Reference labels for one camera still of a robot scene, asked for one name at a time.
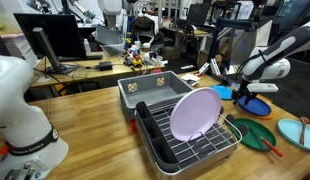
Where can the cardboard box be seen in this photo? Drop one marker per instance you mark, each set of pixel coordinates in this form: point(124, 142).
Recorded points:
point(170, 52)

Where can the light grey storage tub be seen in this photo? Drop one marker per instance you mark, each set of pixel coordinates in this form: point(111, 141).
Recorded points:
point(110, 41)

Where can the red plastic piece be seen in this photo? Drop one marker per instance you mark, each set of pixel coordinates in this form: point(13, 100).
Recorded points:
point(133, 126)

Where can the wooden background desk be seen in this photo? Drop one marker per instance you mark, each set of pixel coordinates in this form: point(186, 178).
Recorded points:
point(185, 33)

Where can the black power adapter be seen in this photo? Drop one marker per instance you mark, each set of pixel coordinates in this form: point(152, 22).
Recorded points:
point(105, 65)

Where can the black rack cup holder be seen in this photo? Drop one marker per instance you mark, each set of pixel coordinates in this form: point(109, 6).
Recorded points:
point(230, 119)

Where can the pale turquoise plate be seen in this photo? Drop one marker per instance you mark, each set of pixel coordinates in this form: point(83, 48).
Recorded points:
point(291, 131)

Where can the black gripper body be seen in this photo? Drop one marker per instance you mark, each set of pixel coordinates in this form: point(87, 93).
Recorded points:
point(250, 95)

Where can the dark blue plate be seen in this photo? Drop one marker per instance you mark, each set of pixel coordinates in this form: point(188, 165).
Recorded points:
point(258, 107)

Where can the dark background monitor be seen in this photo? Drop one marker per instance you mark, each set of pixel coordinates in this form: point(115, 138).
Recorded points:
point(198, 15)

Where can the white robot column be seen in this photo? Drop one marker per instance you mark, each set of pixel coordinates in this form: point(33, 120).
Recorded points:
point(110, 11)

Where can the white plastic bottle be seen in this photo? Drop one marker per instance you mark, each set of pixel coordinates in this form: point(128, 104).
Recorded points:
point(87, 46)

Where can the black blue camera stand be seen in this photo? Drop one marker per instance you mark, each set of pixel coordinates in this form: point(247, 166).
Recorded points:
point(217, 50)

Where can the grey monitor stand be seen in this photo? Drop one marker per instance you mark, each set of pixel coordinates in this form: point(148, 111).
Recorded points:
point(46, 46)

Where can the white box purple lid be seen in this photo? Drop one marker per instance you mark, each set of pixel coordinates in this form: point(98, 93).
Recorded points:
point(21, 50)

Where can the dark grey cutlery holder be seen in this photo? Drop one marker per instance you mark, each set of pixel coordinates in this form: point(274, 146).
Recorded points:
point(163, 155)

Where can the white printed paper booklet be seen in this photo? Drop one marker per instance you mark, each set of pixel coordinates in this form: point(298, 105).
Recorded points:
point(190, 79)

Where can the brown wooden spoon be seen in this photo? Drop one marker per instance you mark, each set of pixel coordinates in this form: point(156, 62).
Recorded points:
point(302, 133)

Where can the blue tape strip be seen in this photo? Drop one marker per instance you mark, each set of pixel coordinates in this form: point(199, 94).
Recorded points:
point(237, 86)

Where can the green plate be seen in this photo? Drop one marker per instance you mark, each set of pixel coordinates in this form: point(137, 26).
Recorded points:
point(248, 140)

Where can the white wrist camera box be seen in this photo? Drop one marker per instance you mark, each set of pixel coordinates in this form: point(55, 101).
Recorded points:
point(261, 87)

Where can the grey plastic bin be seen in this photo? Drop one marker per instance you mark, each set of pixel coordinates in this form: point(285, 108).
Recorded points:
point(151, 95)

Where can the grey background robot arm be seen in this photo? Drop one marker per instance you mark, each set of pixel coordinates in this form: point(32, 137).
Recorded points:
point(83, 11)

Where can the sky blue plate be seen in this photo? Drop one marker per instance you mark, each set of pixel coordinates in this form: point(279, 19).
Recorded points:
point(223, 92)

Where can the black computer monitor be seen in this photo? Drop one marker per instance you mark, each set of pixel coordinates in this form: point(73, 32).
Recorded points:
point(61, 33)

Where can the lilac plate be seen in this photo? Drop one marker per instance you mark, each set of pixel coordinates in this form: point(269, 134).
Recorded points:
point(195, 113)

